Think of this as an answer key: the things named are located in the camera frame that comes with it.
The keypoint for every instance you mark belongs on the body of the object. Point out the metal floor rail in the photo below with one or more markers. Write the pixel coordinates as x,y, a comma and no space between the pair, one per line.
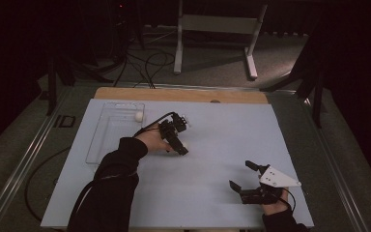
338,167
22,161

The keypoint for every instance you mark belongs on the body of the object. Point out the black metal stand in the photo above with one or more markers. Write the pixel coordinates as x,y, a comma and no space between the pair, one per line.
51,87
317,96

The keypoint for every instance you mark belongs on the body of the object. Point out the white ball with dark mark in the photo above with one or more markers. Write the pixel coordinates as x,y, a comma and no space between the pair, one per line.
138,116

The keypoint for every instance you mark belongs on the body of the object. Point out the person's left hand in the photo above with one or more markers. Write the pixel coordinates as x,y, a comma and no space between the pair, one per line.
153,140

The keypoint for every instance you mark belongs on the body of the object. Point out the white metal stand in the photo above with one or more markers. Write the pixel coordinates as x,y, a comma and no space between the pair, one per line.
217,24

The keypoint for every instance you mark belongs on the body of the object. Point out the person's right hand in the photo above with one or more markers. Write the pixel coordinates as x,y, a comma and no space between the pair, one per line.
275,208

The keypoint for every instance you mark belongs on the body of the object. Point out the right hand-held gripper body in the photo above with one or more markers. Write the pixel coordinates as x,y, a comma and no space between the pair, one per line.
278,179

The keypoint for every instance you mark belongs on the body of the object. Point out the pale blue table mat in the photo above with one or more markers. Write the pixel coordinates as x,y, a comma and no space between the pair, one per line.
206,180

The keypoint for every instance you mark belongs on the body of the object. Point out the clear plastic container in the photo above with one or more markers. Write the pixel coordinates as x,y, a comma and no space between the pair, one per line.
116,138

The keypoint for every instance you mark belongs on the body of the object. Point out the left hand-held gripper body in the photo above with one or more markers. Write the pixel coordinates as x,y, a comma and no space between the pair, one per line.
172,127

